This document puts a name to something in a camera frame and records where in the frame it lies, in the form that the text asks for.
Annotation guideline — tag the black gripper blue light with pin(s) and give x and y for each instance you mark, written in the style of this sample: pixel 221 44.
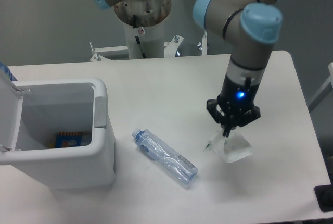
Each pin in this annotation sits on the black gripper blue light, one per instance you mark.
pixel 237 103

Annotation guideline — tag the white plastic wrapper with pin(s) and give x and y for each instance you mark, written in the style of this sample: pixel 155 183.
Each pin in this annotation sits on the white plastic wrapper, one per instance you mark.
pixel 232 148

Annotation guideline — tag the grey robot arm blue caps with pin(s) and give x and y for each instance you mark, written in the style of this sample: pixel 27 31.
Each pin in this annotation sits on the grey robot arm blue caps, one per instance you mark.
pixel 251 26

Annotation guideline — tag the white plastic trash can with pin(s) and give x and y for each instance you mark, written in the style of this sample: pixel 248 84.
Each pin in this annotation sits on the white plastic trash can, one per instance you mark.
pixel 58 131

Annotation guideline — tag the clear crushed plastic bottle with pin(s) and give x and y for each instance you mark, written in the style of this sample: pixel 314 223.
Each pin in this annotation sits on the clear crushed plastic bottle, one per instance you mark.
pixel 168 158

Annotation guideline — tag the black clamp at table edge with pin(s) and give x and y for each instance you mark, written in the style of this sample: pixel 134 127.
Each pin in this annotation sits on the black clamp at table edge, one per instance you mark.
pixel 324 197

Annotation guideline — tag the blue orange snack packet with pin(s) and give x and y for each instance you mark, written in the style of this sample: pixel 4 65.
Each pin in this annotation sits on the blue orange snack packet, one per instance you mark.
pixel 72 139

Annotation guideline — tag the blue object behind lid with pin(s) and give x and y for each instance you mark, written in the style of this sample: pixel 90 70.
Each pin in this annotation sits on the blue object behind lid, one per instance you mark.
pixel 7 71

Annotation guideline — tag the white frame at right edge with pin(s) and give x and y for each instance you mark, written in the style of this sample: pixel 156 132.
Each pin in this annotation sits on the white frame at right edge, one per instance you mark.
pixel 321 92

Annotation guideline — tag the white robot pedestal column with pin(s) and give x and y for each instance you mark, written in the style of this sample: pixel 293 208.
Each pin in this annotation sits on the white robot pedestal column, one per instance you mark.
pixel 145 18

